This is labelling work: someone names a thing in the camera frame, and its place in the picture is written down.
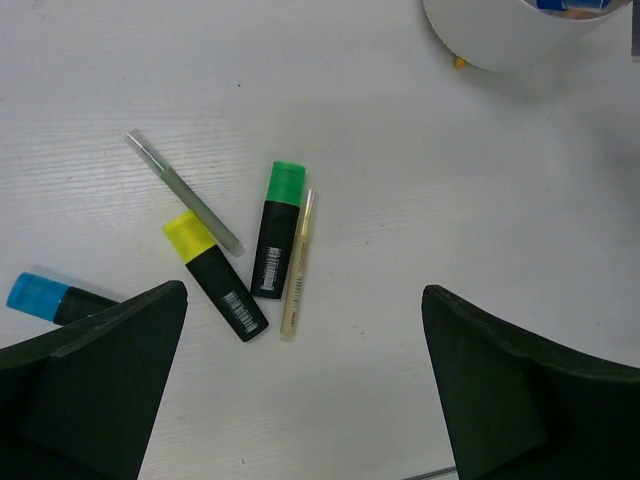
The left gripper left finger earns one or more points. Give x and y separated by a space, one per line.
80 401

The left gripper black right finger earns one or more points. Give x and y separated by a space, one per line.
519 406

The grey clear pen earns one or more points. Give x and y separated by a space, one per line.
167 174

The pale yellow gel pen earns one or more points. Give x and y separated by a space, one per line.
291 310

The clear blue-capped glue bottle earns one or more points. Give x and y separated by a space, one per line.
565 5

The blue black highlighter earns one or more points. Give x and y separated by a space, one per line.
55 302

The yellow black highlighter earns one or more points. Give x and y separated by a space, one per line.
203 258

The green black highlighter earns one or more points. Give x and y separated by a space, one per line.
277 230

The white round compartment container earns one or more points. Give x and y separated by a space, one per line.
504 36

